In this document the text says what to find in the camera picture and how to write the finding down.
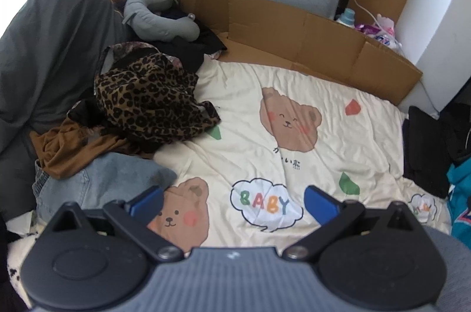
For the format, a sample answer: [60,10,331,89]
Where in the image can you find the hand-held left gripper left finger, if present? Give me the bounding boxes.
[48,186,183,263]

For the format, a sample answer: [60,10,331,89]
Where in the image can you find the teal jacket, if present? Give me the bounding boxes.
[446,155,471,239]

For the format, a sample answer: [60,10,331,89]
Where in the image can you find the white black fuzzy cloth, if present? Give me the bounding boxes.
[0,216,42,312]

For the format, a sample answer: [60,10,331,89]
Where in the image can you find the flattened brown cardboard sheet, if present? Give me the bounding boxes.
[162,0,423,106]

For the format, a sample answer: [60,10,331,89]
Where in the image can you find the folded black clothes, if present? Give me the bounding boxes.
[402,106,455,198]

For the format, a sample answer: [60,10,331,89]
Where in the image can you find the light blue jeans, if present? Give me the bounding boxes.
[33,152,178,222]

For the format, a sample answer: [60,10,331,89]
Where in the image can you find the leopard print skirt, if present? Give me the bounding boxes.
[94,52,221,151]

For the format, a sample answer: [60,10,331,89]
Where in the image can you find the grey cloth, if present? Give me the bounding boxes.
[423,227,471,312]

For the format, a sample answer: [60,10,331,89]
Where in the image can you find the pink bottle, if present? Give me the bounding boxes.
[375,14,397,33]

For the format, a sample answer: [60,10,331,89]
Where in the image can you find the brown garment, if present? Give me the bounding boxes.
[29,117,155,181]

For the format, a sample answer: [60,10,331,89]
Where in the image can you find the purple white refill pouch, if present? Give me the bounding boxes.
[355,23,402,52]

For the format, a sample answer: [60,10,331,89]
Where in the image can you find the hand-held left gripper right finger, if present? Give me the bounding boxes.
[283,186,424,260]

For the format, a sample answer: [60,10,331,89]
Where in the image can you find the white teal detergent bottle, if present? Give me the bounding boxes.
[336,8,356,27]

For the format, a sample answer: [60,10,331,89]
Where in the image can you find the cream bear print blanket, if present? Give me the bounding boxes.
[147,60,451,250]

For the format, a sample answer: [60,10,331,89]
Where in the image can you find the grey neck pillow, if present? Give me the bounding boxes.
[122,0,201,42]

